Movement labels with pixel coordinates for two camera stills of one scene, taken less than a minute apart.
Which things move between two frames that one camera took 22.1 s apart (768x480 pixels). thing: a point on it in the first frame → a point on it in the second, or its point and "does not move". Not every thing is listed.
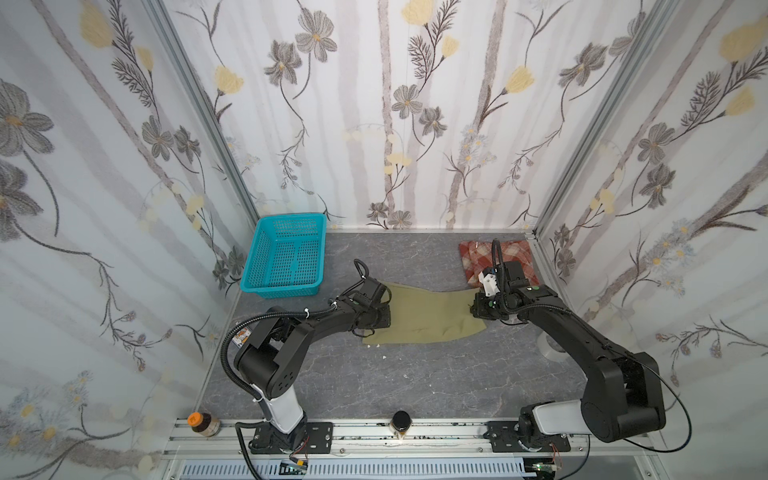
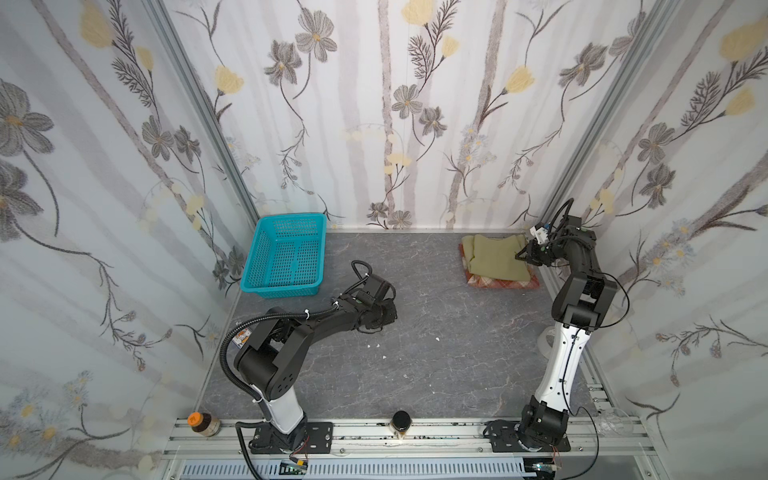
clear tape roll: x=548 y=350 does not move
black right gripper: x=481 y=307 → x=529 y=252
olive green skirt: x=418 y=314 → x=495 y=258
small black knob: x=401 y=421 does not move
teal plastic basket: x=286 y=256 does not move
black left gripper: x=380 y=307 does not move
